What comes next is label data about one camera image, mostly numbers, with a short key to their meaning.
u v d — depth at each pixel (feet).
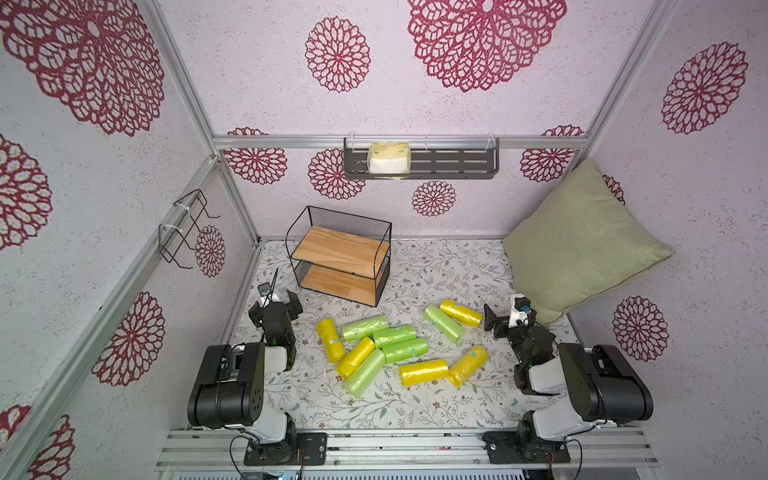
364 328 3.00
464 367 2.73
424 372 2.69
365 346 2.92
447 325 3.05
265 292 2.54
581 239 2.62
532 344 2.29
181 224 2.50
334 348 2.88
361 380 2.69
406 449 2.47
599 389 1.46
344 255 3.11
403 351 2.86
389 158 2.94
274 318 2.24
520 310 2.49
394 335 2.95
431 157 3.07
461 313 3.11
